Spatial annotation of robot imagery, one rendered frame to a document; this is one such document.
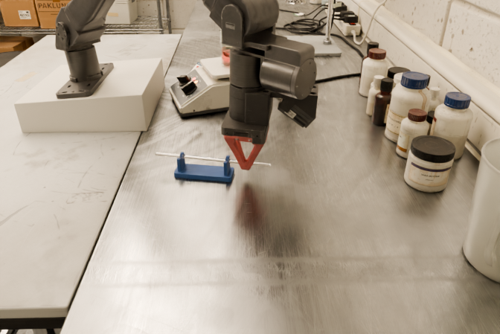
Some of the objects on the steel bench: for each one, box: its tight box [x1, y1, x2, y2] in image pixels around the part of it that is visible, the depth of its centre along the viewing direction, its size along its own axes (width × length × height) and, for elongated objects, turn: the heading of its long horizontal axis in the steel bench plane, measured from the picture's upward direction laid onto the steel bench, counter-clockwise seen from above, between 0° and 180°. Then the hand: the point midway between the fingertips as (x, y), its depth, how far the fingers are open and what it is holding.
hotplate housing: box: [169, 66, 231, 117], centre depth 100 cm, size 22×13×8 cm, turn 110°
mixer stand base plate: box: [283, 36, 342, 56], centre depth 140 cm, size 30×20×1 cm, turn 92°
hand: (245, 164), depth 72 cm, fingers closed, pressing on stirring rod
